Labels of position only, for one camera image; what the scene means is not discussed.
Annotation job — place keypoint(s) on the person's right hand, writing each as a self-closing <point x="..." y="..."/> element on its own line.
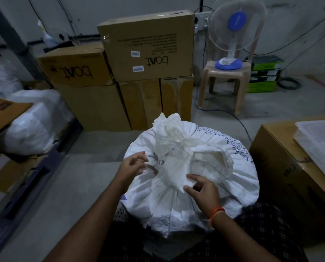
<point x="206" y="195"/>

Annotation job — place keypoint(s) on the person's left hand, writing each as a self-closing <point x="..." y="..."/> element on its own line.
<point x="129" y="169"/>

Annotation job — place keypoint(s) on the person's right thumb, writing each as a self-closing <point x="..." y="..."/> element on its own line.
<point x="190" y="193"/>

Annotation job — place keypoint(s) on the person's left thumb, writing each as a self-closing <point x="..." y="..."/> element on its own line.
<point x="141" y="169"/>

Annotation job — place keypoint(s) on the white woven sack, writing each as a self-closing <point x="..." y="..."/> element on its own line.
<point x="179" y="171"/>

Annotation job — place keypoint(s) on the person's right forearm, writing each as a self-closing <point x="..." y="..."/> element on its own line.
<point x="241" y="240"/>

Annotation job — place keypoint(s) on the person's left forearm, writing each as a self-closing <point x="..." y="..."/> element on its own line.
<point x="88" y="226"/>

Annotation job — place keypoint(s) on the orange wrist thread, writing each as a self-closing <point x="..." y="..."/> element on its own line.
<point x="216" y="212"/>

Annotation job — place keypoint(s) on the tall taped cardboard box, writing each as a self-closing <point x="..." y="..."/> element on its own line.
<point x="140" y="103"/>

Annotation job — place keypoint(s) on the plain brown cardboard box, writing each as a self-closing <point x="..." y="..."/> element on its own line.
<point x="94" y="109"/>

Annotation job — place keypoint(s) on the dark checked trousers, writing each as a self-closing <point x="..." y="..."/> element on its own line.
<point x="263" y="223"/>

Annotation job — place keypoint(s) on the narrow taped cardboard box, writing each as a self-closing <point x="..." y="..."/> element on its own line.
<point x="177" y="98"/>

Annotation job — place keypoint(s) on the cardboard box with black print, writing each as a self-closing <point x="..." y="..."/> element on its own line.
<point x="282" y="171"/>

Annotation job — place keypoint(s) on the dark metal rack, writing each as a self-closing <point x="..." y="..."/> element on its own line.
<point x="42" y="171"/>

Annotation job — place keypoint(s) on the white plastic bag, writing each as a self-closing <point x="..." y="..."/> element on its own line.
<point x="37" y="122"/>

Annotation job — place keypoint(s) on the large printed cardboard box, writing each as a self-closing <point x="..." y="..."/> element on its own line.
<point x="151" y="49"/>

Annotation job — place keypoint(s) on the wide printed cardboard box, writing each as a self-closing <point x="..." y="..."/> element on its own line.
<point x="75" y="68"/>

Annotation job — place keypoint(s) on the beige plastic chair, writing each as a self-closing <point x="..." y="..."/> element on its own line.
<point x="225" y="75"/>

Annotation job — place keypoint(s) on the green and black box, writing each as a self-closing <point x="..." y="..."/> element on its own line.
<point x="267" y="63"/>
<point x="260" y="86"/>
<point x="265" y="75"/>

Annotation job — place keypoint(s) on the flattened cardboard sheets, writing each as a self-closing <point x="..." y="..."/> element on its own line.
<point x="12" y="174"/>

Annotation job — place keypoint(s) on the open cardboard box flap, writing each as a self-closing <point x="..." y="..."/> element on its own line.
<point x="4" y="114"/>

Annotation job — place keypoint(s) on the white power strip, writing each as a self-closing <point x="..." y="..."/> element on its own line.
<point x="202" y="23"/>

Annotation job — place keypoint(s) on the white spray bottle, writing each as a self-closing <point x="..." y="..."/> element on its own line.
<point x="48" y="38"/>

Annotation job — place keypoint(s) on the white and blue table fan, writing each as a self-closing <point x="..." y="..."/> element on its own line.
<point x="234" y="32"/>

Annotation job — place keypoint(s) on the translucent plastic bag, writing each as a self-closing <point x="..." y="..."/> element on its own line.
<point x="1" y="79"/>

